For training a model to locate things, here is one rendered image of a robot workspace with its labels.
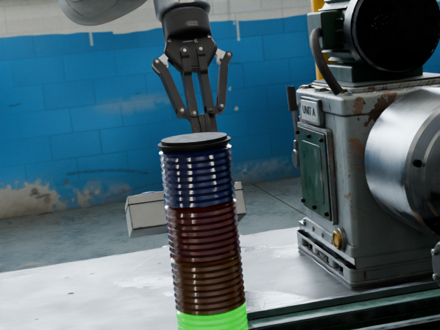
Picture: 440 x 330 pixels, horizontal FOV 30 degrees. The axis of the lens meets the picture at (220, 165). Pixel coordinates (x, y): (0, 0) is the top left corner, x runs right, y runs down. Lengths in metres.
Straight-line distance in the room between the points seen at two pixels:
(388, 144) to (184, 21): 0.39
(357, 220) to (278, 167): 5.36
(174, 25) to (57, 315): 0.62
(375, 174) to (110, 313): 0.55
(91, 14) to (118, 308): 0.55
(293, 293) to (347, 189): 0.22
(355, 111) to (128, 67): 5.10
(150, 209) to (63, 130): 5.34
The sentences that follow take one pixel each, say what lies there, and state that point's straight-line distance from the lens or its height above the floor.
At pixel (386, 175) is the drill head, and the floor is 1.04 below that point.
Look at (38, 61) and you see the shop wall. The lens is 6.47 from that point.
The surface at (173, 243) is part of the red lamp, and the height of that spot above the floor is 1.13.
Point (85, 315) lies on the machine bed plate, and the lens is 1.58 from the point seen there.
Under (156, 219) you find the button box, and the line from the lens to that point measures 1.18.
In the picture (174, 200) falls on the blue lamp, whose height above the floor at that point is 1.17.
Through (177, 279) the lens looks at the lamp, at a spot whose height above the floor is 1.10.
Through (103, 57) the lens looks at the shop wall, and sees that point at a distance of 6.50.
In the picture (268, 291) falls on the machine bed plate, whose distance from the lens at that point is 1.59.
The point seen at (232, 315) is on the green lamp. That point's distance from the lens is 0.68.
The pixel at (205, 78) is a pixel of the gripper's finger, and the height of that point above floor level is 1.23.
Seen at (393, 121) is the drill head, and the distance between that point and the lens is 1.40.
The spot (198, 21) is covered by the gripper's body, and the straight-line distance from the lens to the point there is 1.28.
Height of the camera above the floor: 1.31
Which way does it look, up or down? 10 degrees down
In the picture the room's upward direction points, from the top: 5 degrees counter-clockwise
